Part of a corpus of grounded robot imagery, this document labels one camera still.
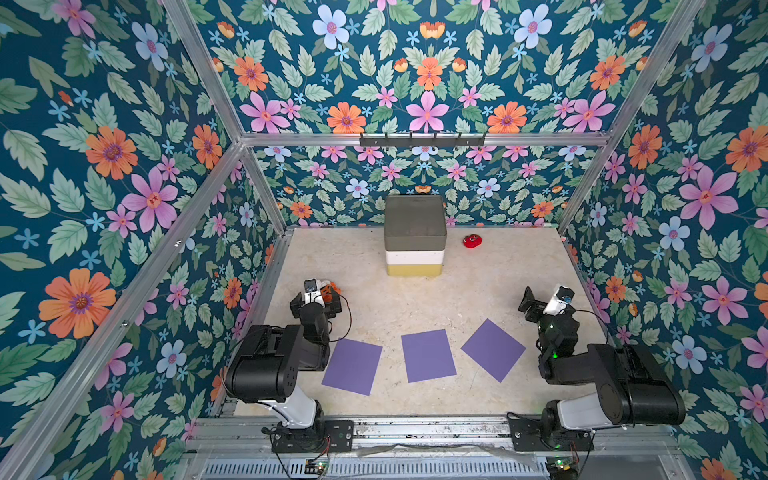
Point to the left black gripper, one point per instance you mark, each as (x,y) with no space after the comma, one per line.
(330,308)

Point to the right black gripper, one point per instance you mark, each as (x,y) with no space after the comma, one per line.
(534,303)

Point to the purple paper square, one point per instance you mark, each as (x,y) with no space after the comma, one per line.
(353,366)
(427,356)
(494,350)

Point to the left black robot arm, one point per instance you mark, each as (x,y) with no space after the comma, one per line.
(265,369)

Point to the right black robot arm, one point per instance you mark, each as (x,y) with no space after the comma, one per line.
(630,387)

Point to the orange tiger plush toy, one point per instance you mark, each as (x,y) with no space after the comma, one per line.
(330,292)

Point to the small red toy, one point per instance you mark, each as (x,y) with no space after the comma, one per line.
(472,241)

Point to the grey white yellow stacked box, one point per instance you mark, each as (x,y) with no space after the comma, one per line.
(415,235)

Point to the white ventilation grille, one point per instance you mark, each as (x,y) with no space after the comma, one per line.
(376,468)

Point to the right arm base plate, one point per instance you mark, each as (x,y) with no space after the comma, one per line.
(534,434)

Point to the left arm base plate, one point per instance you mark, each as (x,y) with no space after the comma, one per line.
(325,436)

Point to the grey wall hook rail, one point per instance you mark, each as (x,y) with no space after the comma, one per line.
(403,141)

